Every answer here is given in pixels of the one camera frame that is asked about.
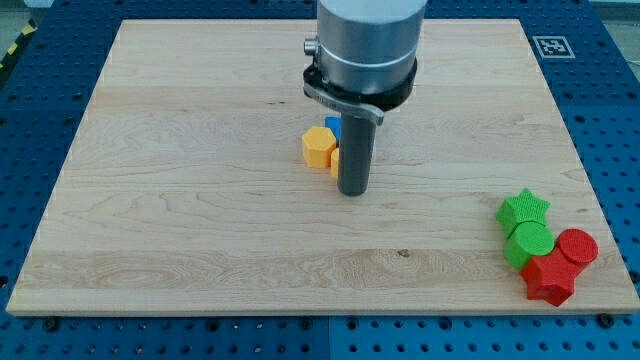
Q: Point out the red cylinder block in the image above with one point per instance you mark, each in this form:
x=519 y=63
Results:
x=577 y=246

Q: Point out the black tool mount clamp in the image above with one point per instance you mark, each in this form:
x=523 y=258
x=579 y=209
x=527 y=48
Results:
x=370 y=107

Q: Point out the red star block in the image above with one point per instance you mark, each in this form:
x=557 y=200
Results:
x=551 y=277

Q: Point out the small yellow block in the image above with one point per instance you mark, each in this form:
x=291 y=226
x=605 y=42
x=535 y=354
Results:
x=334 y=163

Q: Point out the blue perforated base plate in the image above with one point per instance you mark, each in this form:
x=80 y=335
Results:
x=46 y=94

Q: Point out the green cylinder block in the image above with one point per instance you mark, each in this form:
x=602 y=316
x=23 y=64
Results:
x=527 y=240

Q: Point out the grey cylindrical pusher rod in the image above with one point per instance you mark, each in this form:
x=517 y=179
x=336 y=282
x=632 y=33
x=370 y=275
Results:
x=355 y=154

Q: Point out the white fiducial marker tag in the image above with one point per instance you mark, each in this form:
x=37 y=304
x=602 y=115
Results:
x=553 y=47

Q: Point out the wooden board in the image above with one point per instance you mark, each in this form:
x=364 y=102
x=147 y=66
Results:
x=185 y=192

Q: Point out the green star block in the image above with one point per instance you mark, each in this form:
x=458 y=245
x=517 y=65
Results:
x=525 y=207

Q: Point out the blue triangle block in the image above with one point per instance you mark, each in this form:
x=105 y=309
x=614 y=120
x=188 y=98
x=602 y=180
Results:
x=334 y=124

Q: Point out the yellow hexagon block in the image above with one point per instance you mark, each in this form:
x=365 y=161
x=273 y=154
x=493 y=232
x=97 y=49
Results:
x=317 y=145

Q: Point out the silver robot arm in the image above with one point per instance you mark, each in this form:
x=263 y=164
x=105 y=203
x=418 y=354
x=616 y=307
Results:
x=363 y=64

